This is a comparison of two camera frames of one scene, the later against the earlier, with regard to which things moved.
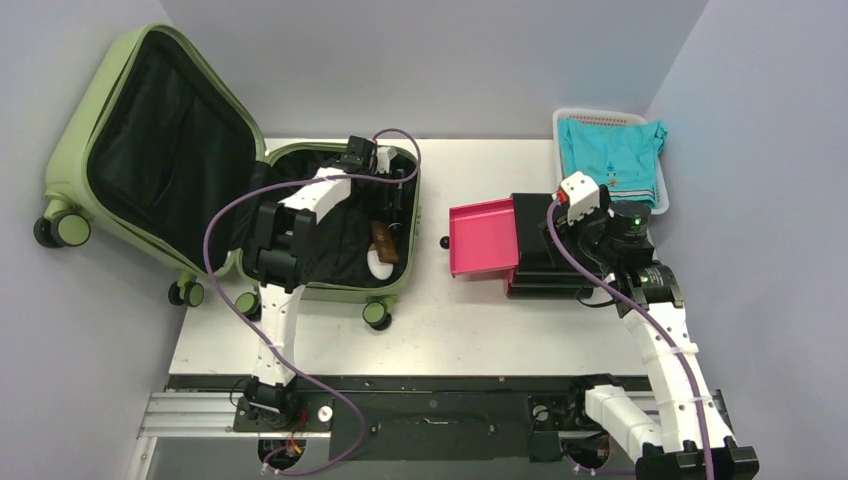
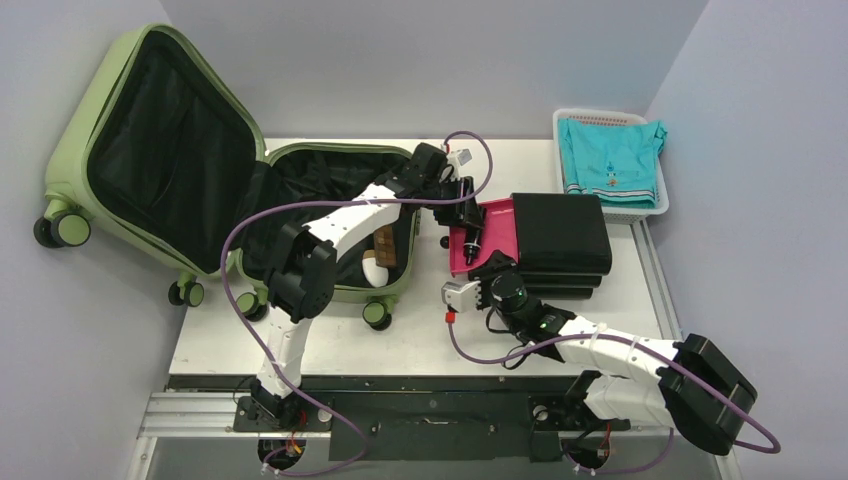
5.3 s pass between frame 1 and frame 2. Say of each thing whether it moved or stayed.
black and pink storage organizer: stayed
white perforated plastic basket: stayed
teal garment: stayed
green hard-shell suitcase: stayed
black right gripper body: moved
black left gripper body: moved
